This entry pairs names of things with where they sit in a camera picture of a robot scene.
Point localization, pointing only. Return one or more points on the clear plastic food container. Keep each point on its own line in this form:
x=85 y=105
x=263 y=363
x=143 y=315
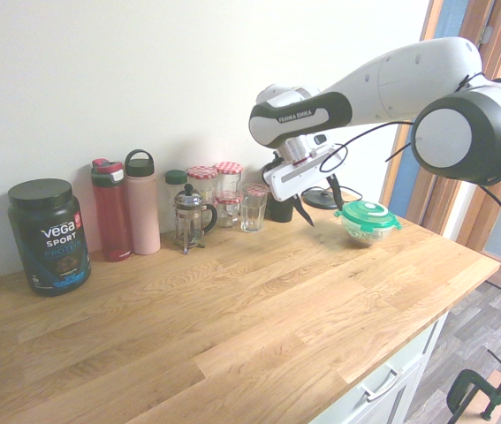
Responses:
x=365 y=236

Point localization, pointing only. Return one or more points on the black shaker bottle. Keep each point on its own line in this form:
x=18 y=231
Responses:
x=282 y=212

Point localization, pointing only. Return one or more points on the wooden robot mounting board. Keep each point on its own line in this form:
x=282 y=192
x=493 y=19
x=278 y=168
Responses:
x=475 y=405

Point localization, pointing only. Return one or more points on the small jar red checkered lid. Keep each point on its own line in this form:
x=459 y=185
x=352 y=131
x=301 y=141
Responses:
x=256 y=189

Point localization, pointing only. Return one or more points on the wooden door frame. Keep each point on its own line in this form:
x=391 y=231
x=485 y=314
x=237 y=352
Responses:
x=462 y=207

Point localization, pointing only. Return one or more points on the glass jar with green lid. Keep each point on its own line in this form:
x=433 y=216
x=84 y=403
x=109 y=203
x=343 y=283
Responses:
x=174 y=179

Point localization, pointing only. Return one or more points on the clear glass tumbler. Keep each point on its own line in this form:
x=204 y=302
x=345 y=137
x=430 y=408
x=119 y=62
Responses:
x=253 y=214

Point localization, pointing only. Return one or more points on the green metal clamp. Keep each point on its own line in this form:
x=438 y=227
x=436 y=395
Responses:
x=457 y=388

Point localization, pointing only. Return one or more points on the black Vega protein tub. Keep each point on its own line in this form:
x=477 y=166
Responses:
x=51 y=238

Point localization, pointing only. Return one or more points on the red water bottle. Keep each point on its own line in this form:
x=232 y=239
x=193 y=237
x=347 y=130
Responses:
x=113 y=216

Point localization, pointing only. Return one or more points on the green round container lid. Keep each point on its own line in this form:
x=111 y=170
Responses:
x=367 y=214

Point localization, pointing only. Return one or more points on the glass jar red checkered lid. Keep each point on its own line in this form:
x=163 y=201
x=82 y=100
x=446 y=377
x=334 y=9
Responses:
x=201 y=181
x=229 y=176
x=229 y=212

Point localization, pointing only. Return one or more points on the white base cabinet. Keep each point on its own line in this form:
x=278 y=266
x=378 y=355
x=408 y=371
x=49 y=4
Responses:
x=409 y=380

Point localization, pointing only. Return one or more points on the pink bottle with black cap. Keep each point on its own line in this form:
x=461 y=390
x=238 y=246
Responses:
x=143 y=212

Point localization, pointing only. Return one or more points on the glass French press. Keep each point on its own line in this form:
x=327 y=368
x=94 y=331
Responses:
x=189 y=221

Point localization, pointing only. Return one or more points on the black round appliance base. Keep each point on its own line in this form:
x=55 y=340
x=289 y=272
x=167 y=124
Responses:
x=318 y=199

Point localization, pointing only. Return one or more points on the silver door hinge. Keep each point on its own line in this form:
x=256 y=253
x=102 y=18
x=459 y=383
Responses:
x=486 y=34

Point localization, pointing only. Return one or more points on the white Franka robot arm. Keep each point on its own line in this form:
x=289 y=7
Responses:
x=453 y=128

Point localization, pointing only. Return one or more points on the cereal rings heap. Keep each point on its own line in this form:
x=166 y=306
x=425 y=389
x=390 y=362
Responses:
x=360 y=234

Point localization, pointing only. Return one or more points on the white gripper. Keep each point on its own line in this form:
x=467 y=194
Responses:
x=294 y=179

